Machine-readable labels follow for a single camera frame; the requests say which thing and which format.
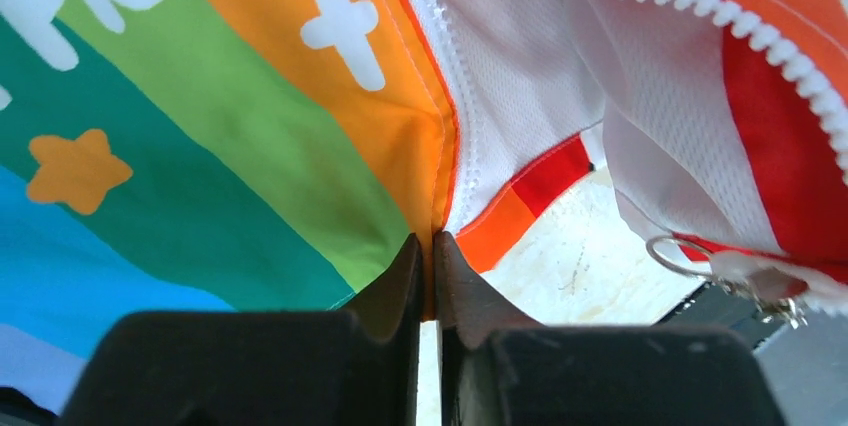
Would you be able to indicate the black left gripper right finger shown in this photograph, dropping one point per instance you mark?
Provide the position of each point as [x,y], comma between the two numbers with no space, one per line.
[499,366]

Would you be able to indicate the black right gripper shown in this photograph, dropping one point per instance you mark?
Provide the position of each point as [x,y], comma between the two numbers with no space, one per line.
[710,305]

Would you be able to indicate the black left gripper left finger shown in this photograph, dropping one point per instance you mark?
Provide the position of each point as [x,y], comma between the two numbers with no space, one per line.
[356,365]

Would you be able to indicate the rainbow and white kids jacket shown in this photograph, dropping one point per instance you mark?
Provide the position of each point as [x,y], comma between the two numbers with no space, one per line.
[239,155]

